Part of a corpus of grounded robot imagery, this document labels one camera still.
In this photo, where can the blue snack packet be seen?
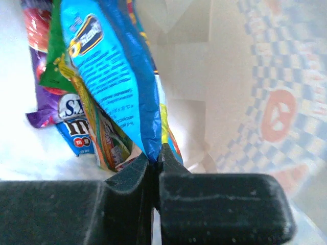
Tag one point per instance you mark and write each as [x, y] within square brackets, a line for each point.
[114, 62]

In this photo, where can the checkered paper bag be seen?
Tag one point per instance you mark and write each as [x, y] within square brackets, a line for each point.
[246, 91]

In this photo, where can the purple chocolate pack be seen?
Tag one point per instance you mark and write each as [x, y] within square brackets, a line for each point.
[53, 105]

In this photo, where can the green snack packet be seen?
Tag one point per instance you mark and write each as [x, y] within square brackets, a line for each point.
[58, 69]

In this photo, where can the blue candy packet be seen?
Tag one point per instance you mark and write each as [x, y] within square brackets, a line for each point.
[76, 133]

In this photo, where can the orange snack packet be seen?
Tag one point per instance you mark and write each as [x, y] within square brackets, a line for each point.
[113, 146]

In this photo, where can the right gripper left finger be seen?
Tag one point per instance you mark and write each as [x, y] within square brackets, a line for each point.
[115, 211]

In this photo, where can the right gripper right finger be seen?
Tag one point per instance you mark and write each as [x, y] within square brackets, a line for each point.
[220, 208]

